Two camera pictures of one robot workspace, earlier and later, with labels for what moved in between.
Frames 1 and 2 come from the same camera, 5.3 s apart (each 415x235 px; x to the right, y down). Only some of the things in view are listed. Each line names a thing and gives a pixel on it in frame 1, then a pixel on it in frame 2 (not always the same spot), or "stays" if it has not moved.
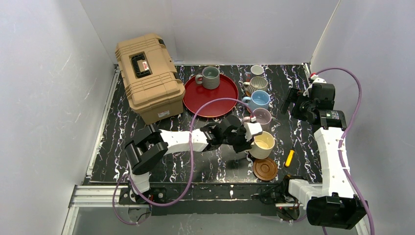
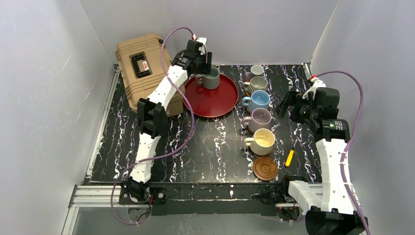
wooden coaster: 265,169 stays
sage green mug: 210,79 stays
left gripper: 244,140 to 201,63
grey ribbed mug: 256,83 stays
